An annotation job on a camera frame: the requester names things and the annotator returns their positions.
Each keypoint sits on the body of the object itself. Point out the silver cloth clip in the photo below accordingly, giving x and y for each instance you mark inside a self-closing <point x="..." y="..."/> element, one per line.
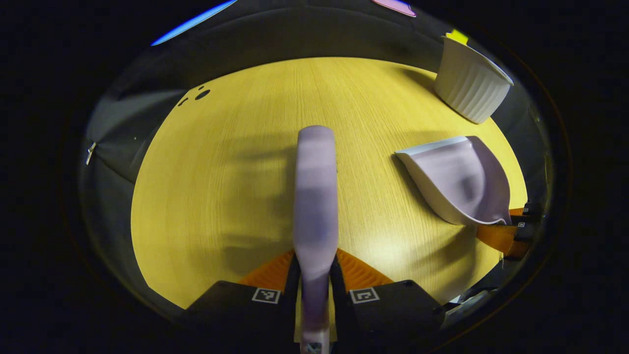
<point x="91" y="152"/>

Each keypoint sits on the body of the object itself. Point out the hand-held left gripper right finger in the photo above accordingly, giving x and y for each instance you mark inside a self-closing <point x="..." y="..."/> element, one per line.
<point x="393" y="314"/>

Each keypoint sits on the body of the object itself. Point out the black backdrop cloth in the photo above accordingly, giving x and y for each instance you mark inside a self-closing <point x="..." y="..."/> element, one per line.
<point x="295" y="34"/>

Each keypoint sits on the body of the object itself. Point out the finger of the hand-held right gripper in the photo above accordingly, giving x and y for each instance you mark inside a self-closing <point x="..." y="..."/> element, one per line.
<point x="511" y="238"/>
<point x="526" y="210"/>

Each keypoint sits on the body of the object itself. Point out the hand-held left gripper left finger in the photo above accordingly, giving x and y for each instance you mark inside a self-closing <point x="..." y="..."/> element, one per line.
<point x="236" y="312"/>

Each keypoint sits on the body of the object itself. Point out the lilac plastic dustpan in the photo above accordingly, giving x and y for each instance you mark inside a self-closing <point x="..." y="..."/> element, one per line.
<point x="457" y="182"/>

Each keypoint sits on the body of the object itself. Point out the yellow wooden desktop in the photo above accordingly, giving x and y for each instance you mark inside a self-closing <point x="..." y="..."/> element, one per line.
<point x="221" y="172"/>

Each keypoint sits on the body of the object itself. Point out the white ribbed garbage bin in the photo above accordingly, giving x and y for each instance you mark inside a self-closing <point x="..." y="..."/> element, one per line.
<point x="469" y="83"/>

